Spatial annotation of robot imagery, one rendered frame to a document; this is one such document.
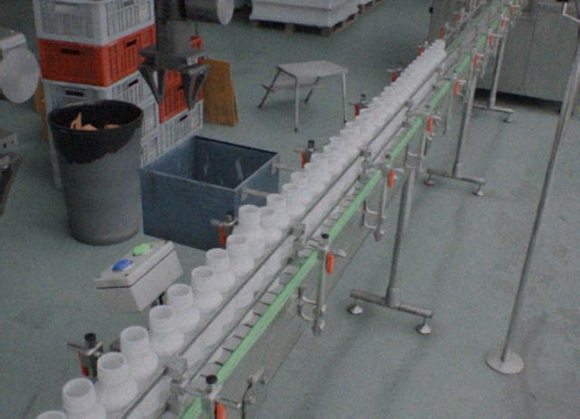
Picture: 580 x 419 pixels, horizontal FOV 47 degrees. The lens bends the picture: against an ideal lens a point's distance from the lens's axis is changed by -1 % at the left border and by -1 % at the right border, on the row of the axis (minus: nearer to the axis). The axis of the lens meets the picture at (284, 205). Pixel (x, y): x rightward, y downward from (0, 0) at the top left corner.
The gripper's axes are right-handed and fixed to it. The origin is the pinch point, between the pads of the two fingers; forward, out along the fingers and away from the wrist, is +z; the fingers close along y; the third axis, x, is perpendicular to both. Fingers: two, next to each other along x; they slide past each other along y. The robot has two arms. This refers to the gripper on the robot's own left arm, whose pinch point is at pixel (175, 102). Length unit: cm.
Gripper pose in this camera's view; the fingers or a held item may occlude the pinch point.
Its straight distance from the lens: 118.5
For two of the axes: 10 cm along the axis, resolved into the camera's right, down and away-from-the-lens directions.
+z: -0.4, 8.9, 4.5
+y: -9.1, -2.2, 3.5
